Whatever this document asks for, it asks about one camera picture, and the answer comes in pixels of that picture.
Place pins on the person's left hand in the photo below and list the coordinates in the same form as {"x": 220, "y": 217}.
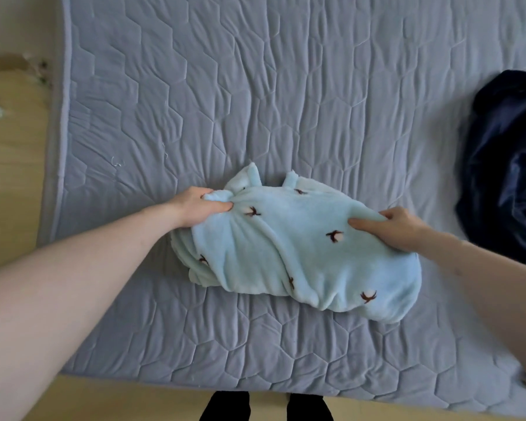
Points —
{"x": 188, "y": 208}

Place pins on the person's right hand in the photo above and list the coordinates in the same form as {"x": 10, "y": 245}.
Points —
{"x": 401, "y": 232}

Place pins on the person's left thumb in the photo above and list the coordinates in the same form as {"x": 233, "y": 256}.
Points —
{"x": 217, "y": 207}

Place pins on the person's right thumb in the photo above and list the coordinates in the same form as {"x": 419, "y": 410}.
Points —
{"x": 366, "y": 224}

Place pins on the light blue fleece garment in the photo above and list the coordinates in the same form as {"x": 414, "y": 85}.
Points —
{"x": 298, "y": 249}

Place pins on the person's left forearm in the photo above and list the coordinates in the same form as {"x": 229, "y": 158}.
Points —
{"x": 70, "y": 284}

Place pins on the person's right forearm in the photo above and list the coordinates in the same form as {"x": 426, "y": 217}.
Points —
{"x": 486, "y": 284}

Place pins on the grey quilted mattress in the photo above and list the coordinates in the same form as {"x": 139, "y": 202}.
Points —
{"x": 289, "y": 105}

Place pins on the dark navy garment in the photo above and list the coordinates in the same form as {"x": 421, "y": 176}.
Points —
{"x": 504, "y": 170}

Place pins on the person's black trouser legs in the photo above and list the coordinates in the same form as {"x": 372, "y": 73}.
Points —
{"x": 263, "y": 406}

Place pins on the wooden bed frame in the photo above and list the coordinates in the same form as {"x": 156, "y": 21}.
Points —
{"x": 8, "y": 170}

